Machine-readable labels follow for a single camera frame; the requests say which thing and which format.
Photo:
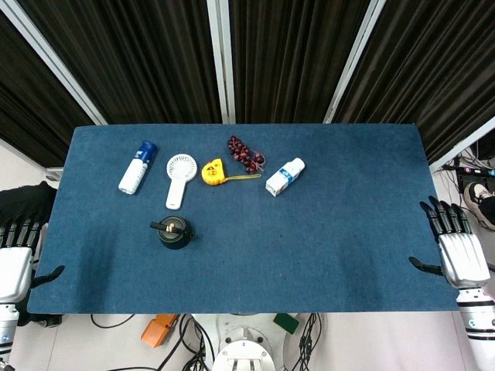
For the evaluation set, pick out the green block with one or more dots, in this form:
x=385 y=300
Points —
x=287 y=322

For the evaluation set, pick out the white blue milk carton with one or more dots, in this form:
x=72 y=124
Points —
x=282 y=180

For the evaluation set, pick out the yellow tape measure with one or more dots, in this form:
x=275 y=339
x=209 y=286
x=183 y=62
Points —
x=212 y=172

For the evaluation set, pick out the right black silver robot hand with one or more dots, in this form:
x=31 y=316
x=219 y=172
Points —
x=462 y=259

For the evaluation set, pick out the white black sneaker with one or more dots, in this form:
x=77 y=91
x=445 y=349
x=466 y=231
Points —
x=479 y=203

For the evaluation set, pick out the blue table cloth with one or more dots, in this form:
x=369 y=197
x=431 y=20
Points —
x=309 y=251

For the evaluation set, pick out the white robot torso base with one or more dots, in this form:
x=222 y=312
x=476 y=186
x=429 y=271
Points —
x=247 y=351

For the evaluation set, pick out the black fabric heap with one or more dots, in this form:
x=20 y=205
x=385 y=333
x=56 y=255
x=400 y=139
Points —
x=23 y=201

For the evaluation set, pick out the black power strip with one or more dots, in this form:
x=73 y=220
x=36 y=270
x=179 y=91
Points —
x=470 y=170

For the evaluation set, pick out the white bottle with blue cap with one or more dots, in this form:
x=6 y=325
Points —
x=133 y=174

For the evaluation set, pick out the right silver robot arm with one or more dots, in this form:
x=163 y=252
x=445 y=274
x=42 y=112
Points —
x=479 y=328

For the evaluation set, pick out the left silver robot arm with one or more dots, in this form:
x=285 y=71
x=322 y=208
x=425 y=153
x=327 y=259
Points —
x=7 y=332

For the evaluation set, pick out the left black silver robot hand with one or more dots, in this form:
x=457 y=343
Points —
x=15 y=270

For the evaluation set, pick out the white frame post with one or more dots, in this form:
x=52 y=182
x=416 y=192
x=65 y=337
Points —
x=464 y=145
x=222 y=58
x=58 y=69
x=352 y=65

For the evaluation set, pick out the black pleated curtain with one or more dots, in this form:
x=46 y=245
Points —
x=31 y=108
x=147 y=58
x=425 y=69
x=286 y=58

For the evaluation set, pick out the dark red grape bunch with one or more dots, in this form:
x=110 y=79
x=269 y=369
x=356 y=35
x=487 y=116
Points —
x=237 y=148

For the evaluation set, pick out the orange device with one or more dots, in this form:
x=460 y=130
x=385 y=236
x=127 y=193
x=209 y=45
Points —
x=156 y=332

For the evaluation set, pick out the black round container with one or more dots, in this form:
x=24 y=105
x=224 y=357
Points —
x=174 y=239

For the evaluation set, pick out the white handheld fan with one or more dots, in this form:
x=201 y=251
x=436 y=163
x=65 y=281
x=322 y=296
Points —
x=176 y=193

